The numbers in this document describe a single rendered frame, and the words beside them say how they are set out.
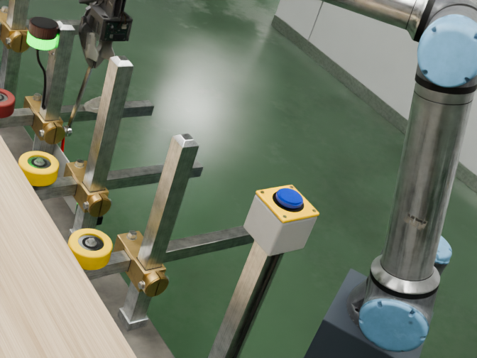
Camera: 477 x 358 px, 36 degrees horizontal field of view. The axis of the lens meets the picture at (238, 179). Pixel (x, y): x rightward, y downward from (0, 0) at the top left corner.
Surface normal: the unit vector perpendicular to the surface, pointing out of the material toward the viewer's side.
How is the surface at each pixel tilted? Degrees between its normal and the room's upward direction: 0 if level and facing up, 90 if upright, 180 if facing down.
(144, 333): 0
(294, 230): 90
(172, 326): 0
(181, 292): 0
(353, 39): 90
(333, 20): 90
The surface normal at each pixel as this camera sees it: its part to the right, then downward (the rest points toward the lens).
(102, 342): 0.29, -0.79
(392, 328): -0.35, 0.52
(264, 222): -0.79, 0.12
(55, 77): 0.54, 0.60
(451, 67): -0.33, 0.33
